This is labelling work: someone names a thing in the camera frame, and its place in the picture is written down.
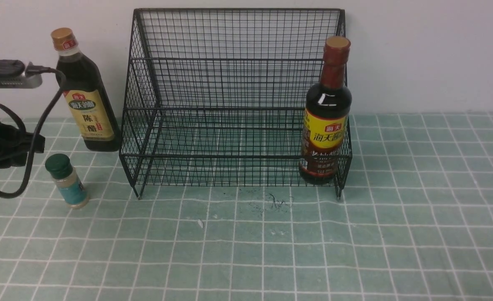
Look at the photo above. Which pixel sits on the dark vinegar bottle gold cap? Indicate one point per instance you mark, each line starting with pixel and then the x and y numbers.
pixel 85 94

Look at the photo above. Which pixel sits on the dark soy sauce bottle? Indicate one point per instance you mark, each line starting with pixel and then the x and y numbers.
pixel 328 104

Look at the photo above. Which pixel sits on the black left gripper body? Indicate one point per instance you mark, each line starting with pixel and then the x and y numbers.
pixel 15 142

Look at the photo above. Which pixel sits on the green checkered tablecloth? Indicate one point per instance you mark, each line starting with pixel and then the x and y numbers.
pixel 415 223

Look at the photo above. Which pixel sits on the black wire mesh shelf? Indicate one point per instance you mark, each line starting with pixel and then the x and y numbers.
pixel 216 96

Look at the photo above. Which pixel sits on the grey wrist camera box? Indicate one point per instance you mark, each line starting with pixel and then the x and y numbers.
pixel 15 74

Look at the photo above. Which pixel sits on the small green-capped seasoning bottle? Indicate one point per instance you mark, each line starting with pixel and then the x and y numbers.
pixel 67 180

